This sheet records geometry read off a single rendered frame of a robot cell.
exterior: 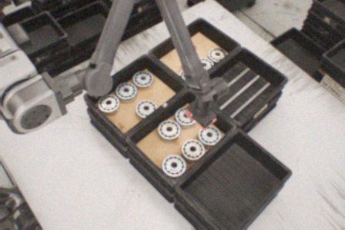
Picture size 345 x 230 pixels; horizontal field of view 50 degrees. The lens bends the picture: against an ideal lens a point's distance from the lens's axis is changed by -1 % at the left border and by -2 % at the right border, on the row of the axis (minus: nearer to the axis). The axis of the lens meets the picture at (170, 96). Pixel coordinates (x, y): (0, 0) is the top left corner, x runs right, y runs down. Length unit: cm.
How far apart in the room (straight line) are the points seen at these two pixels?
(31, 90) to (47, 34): 166
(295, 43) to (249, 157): 153
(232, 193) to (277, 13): 239
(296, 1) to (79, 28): 212
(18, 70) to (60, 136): 88
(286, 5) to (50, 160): 274
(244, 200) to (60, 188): 82
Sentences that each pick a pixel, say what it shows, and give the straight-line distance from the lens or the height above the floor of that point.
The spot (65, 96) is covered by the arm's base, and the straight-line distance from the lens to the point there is 109.
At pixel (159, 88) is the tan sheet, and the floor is 83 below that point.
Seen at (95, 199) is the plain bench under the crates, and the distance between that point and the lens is 176.
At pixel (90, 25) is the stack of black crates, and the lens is 288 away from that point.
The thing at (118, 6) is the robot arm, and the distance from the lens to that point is 115.
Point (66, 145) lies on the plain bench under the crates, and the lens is 191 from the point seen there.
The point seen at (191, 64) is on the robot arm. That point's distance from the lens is 128.
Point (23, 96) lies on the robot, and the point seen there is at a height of 150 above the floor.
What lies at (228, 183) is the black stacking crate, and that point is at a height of 83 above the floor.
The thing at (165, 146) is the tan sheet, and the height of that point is 83.
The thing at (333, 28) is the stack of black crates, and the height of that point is 48.
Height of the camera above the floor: 232
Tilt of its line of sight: 54 degrees down
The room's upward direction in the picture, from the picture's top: 3 degrees clockwise
